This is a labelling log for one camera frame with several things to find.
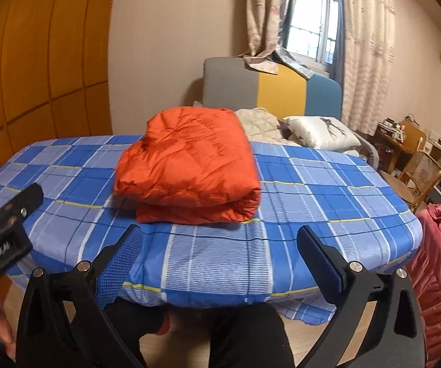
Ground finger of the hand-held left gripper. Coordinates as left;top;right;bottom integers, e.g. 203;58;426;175
2;183;44;224

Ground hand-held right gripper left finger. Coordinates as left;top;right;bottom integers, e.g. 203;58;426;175
15;223;146;368

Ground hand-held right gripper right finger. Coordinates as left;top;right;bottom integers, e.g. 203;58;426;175
296;225;427;368

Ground orange quilted jacket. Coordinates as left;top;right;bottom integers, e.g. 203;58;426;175
113;106;262;224

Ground person's left hand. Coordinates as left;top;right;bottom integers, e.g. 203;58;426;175
0;287;16;361

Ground blue plaid bed sheet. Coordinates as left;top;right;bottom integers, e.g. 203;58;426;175
0;135;424;320

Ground person's black trousers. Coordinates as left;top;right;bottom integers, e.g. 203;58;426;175
101;297;294;368

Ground red ruffled blanket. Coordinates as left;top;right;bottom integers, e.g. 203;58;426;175
406;199;441;368

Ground white deer print pillow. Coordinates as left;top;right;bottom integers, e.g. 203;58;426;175
283;116;361;151

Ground cluttered wooden desk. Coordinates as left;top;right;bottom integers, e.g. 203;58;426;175
376;117;441;173

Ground wooden wardrobe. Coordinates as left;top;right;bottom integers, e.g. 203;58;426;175
0;0;119;200

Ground wicker chair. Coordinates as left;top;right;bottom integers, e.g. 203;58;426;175
381;149;441;211

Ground cream quilted cushion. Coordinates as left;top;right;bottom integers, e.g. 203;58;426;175
234;107;300;146

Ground grey yellow blue sofa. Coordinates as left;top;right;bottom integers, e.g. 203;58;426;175
193;57;378;169

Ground long patterned beige curtain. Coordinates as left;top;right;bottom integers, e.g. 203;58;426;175
339;0;395;135

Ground window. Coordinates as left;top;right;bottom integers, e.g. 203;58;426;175
285;0;346;71

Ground short patterned beige curtain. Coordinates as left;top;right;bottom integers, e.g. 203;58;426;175
243;0;300;75

